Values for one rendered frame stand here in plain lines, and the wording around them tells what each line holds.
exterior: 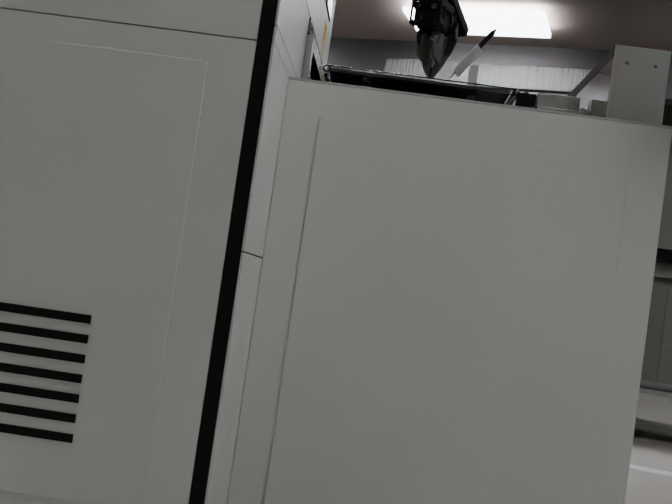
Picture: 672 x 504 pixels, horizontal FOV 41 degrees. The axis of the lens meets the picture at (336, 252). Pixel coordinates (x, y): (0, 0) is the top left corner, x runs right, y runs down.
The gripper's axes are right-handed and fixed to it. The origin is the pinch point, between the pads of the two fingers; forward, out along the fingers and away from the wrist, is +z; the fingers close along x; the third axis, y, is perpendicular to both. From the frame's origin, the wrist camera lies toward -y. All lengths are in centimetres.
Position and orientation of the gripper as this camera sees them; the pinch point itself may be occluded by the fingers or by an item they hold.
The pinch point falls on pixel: (432, 73)
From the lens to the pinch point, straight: 196.8
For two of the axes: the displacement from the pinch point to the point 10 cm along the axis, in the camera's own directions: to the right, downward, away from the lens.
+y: -5.0, -1.1, -8.6
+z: -1.4, 9.9, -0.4
